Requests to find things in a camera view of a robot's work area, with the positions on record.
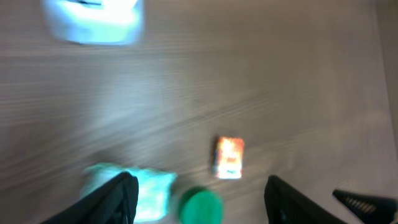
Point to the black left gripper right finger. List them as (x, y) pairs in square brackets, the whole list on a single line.
[(285, 204)]

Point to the green lid jar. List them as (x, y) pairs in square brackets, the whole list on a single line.
[(199, 205)]

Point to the orange small carton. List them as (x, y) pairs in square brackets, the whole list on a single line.
[(228, 162)]

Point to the teal white snack packet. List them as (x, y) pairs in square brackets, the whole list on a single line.
[(154, 188)]

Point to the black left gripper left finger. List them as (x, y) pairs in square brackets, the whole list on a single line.
[(113, 202)]

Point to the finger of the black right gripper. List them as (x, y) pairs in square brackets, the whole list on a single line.
[(369, 209)]

